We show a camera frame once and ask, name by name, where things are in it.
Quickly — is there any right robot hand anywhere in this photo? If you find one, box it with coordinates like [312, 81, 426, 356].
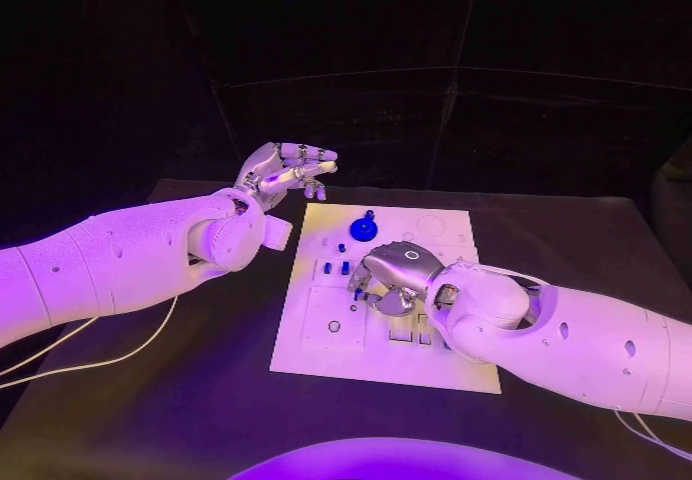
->
[345, 240, 449, 318]

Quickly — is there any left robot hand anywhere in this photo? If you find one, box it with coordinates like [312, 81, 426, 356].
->
[232, 141, 340, 211]

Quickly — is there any white task board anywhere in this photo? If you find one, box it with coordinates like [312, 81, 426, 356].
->
[268, 202, 503, 395]

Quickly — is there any blue gear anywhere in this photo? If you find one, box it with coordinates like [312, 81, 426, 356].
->
[347, 217, 380, 242]

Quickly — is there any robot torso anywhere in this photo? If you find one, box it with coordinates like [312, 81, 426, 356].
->
[229, 436, 582, 480]

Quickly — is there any white cable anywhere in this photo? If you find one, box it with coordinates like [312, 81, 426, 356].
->
[0, 316, 102, 377]
[632, 412, 692, 450]
[0, 295, 180, 390]
[474, 264, 541, 289]
[612, 409, 692, 454]

